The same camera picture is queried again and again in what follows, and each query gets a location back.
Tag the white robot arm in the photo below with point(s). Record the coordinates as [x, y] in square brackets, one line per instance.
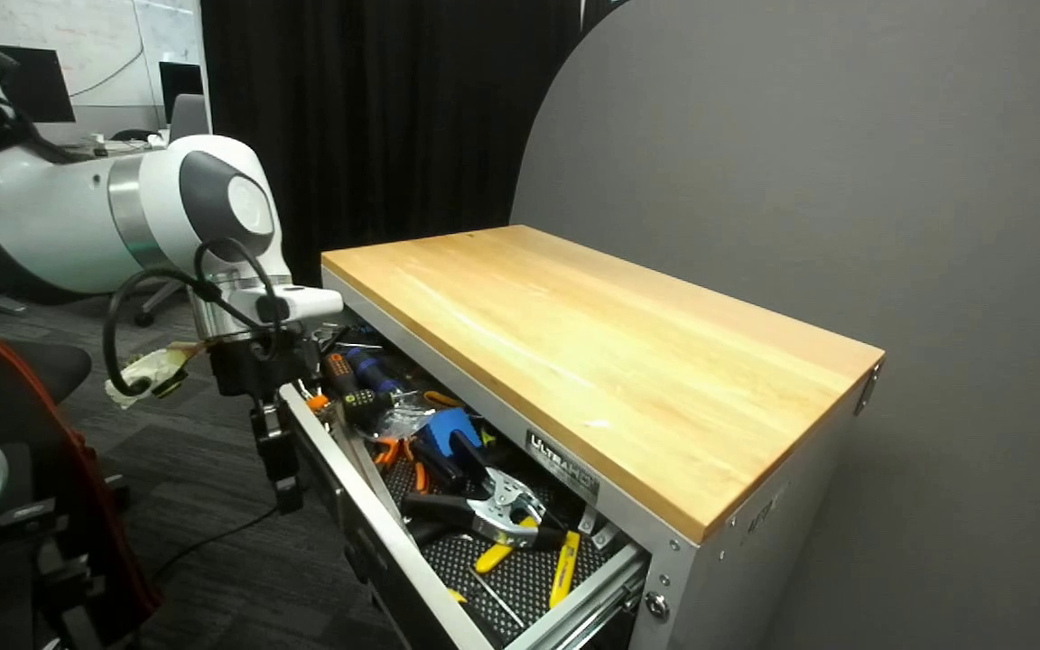
[75, 212]

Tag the pale yellow cloth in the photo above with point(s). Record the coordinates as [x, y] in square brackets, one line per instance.
[151, 371]

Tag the black computer monitor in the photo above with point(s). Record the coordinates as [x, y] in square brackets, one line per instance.
[34, 82]

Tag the metal tool drawer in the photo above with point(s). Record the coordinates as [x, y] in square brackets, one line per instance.
[389, 529]

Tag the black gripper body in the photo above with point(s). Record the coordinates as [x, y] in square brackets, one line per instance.
[261, 366]

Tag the grey curved partition panel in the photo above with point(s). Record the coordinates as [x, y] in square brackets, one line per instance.
[882, 180]

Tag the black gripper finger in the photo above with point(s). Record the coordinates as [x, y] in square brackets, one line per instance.
[273, 439]
[290, 479]

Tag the blue and black bar clamp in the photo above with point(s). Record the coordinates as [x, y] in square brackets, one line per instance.
[453, 433]

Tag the wooden workbench top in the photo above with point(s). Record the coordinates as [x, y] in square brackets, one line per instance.
[617, 348]

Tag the flat yellow tool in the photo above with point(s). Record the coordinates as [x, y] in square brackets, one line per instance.
[564, 568]

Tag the black curtain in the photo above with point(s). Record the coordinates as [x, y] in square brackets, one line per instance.
[399, 121]

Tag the silver metal spring clamp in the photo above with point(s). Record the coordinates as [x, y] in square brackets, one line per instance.
[509, 505]

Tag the clear plastic bag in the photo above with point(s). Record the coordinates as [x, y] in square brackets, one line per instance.
[405, 420]

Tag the black chair frame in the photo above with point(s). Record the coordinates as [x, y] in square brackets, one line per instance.
[2, 578]

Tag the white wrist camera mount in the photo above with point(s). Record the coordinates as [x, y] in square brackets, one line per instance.
[297, 306]

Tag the black mesh drawer liner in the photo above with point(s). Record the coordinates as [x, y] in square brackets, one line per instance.
[521, 588]

